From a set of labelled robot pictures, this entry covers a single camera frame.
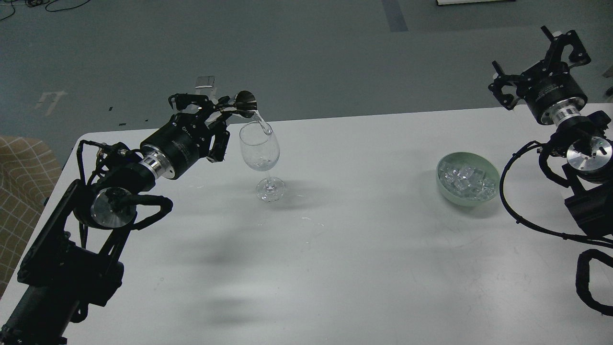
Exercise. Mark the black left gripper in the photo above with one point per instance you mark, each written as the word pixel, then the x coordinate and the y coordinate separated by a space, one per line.
pixel 187 137

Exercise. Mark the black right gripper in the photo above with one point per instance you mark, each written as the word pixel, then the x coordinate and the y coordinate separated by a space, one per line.
pixel 551 84

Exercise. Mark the steel cocktail jigger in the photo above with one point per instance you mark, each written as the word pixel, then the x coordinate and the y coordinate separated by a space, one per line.
pixel 242 104

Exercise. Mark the clear ice cubes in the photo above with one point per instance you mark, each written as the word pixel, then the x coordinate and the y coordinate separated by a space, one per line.
pixel 467 182

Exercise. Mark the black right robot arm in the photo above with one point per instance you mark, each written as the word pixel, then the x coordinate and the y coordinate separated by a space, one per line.
pixel 578 154

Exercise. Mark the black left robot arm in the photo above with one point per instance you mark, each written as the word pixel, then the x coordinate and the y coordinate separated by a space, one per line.
pixel 75 260

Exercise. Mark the clear wine glass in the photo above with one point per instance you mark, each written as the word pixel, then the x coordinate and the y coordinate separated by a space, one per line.
pixel 261 151

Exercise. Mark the green bowl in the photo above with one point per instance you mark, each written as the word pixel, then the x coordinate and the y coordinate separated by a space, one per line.
pixel 474 160

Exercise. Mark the white board on floor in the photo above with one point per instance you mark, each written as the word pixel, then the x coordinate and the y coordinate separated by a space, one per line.
pixel 468 2

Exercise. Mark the tan checkered chair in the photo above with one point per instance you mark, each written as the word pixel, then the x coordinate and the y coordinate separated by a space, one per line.
pixel 29 171

